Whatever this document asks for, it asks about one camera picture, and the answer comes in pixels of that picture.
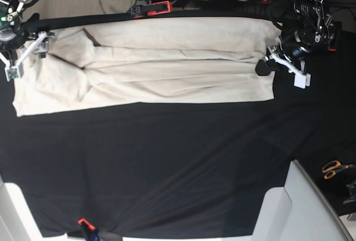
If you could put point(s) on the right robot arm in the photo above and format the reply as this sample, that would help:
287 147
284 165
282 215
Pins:
12 9

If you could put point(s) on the black device right edge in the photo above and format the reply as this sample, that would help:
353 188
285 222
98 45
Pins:
352 194

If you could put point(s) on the orange black clamp right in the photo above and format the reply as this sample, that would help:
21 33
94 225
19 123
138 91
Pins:
335 32

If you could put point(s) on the orange black clamp top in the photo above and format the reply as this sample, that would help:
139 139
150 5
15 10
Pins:
151 9

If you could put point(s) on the cream white T-shirt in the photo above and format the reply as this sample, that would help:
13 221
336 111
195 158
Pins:
199 60

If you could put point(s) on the orange black clamp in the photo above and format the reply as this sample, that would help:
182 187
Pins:
151 9
335 32
91 233

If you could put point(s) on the orange handled scissors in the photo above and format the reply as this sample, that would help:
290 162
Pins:
334 167

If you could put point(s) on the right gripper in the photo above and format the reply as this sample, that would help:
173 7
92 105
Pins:
15 36

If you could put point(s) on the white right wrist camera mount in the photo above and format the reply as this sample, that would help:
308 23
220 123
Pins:
25 54

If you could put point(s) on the white base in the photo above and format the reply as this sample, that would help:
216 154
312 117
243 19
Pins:
17 222
298 211

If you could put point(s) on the black table cloth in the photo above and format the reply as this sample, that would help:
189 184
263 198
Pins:
174 170

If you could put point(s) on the orange black clamp bottom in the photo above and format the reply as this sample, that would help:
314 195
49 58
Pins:
91 233

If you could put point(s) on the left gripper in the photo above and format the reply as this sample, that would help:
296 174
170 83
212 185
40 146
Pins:
294 46

